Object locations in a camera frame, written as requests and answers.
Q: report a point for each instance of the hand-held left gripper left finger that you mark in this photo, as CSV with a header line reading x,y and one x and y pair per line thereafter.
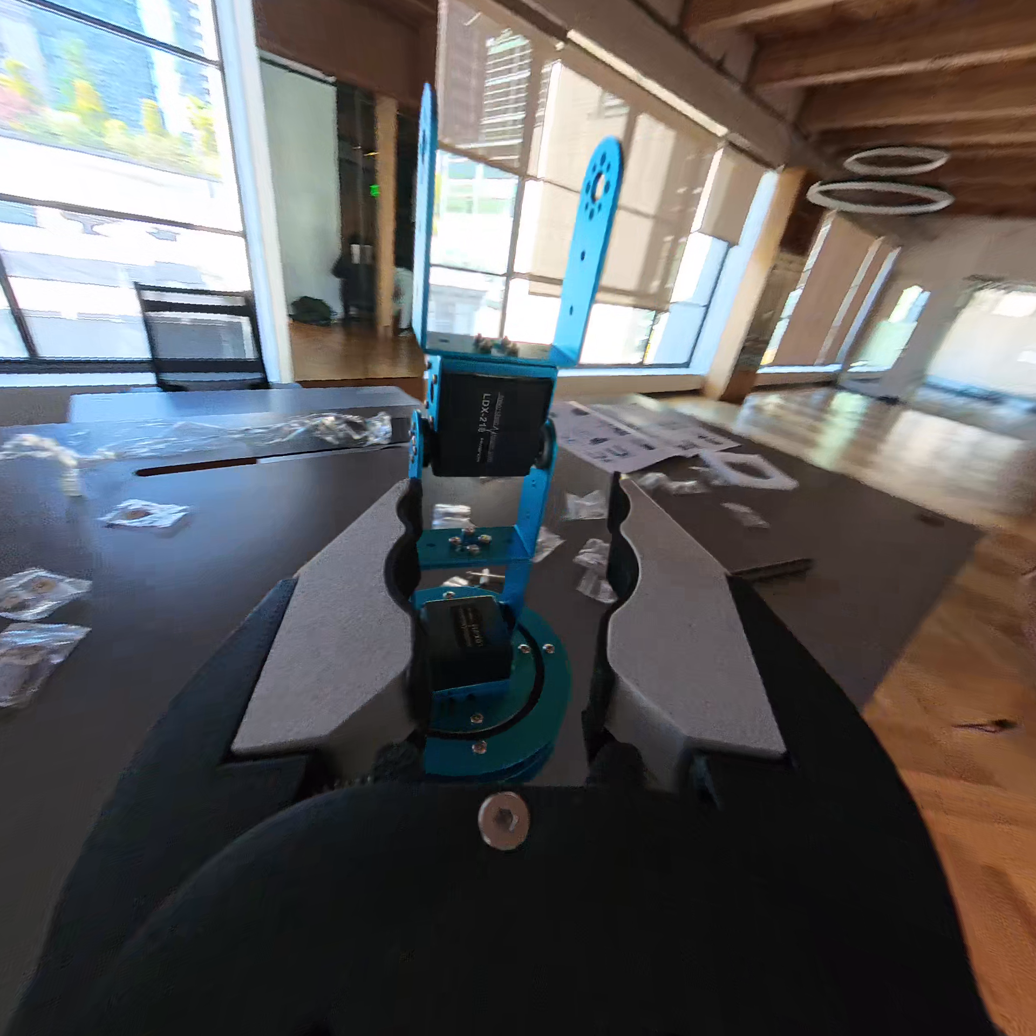
x,y
340,647

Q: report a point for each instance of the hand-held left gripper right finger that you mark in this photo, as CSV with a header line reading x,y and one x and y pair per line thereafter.
x,y
688,647

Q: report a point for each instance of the blue toy robot arm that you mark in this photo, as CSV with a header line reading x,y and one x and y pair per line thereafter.
x,y
494,421

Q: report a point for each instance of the dark desk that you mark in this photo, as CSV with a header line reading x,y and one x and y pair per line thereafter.
x,y
202,583

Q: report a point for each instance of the black screwdriver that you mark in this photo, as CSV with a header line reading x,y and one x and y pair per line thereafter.
x,y
773,568

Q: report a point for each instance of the printed instruction sheet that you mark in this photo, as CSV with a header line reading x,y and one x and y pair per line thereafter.
x,y
639,433

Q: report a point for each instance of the large crumpled clear plastic wrap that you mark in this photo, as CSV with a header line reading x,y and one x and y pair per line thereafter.
x,y
243,433

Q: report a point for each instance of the scattered small clear parts bags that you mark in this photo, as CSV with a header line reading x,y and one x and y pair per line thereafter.
x,y
146,514

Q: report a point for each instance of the dark green bag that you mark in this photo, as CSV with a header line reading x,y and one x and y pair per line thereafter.
x,y
312,311

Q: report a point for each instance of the black slatted chair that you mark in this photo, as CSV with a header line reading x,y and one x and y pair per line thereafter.
x,y
202,332

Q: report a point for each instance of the frosted glass partition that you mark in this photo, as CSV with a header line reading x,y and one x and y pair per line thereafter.
x,y
979,340

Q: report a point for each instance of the large grid window with shades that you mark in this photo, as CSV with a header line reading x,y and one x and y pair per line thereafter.
x,y
672,202

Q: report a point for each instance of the white cardboard frame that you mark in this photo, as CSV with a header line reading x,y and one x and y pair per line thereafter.
x,y
724,469

